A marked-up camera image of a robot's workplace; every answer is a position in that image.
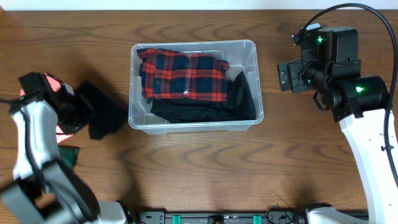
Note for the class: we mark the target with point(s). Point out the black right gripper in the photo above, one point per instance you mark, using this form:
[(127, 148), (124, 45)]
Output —
[(301, 69)]

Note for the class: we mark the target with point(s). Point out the large black garment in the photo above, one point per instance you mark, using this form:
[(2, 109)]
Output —
[(238, 106)]

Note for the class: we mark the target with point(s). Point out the red plaid shirt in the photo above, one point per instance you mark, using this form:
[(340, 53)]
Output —
[(169, 74)]

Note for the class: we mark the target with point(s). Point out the dark green garment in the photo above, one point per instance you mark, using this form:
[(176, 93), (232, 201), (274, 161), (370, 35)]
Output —
[(69, 155)]

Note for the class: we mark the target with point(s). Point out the pink garment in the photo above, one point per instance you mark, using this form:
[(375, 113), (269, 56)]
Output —
[(54, 87)]

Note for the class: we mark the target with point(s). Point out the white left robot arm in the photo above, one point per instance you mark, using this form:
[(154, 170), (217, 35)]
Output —
[(45, 188)]

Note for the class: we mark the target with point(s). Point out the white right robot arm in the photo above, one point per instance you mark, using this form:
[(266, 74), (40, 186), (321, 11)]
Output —
[(359, 105)]

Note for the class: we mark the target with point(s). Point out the clear plastic storage container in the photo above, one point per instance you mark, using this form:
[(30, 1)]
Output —
[(241, 56)]

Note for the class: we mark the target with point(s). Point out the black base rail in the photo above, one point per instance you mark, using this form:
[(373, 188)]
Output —
[(273, 215)]

